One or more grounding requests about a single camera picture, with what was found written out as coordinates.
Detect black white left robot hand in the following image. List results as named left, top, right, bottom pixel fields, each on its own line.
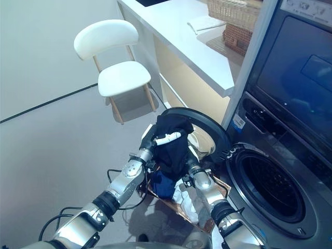
left=140, top=124, right=182, bottom=156

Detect round glass washing machine door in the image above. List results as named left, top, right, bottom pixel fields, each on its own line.
left=160, top=107, right=233, bottom=164

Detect white chair wooden legs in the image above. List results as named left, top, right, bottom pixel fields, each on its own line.
left=74, top=19, right=159, bottom=126

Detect right robot leg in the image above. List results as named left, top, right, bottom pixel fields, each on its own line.
left=185, top=230, right=215, bottom=249

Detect brown wicker laundry tray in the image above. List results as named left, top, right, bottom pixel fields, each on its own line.
left=147, top=168, right=231, bottom=231

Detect navy blue garment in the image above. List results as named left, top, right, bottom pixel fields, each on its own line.
left=150, top=170, right=178, bottom=199

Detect grey robot torso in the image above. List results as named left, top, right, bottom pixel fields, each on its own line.
left=25, top=238, right=187, bottom=249

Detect white garment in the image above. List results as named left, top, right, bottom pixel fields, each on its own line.
left=172, top=185, right=211, bottom=224

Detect white counter cabinet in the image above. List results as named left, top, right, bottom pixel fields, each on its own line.
left=116, top=0, right=236, bottom=125

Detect dark stacked dryer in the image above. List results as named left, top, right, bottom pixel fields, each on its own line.
left=245, top=0, right=332, bottom=187

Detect light wicker basket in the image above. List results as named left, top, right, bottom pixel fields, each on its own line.
left=206, top=0, right=261, bottom=32

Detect white folded towel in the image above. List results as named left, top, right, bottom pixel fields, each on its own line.
left=187, top=16, right=228, bottom=33

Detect white upright cabinet panel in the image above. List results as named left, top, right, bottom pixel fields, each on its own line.
left=222, top=0, right=280, bottom=128

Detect grey front-load washing machine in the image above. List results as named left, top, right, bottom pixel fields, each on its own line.
left=220, top=90, right=332, bottom=249

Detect black garment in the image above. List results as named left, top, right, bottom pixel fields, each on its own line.
left=153, top=115, right=195, bottom=182

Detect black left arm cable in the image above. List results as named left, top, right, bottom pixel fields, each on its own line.
left=107, top=168, right=148, bottom=211

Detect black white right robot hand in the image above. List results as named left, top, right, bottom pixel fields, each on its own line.
left=185, top=146, right=201, bottom=171

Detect black sink basin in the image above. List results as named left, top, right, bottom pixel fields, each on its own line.
left=134, top=0, right=174, bottom=7

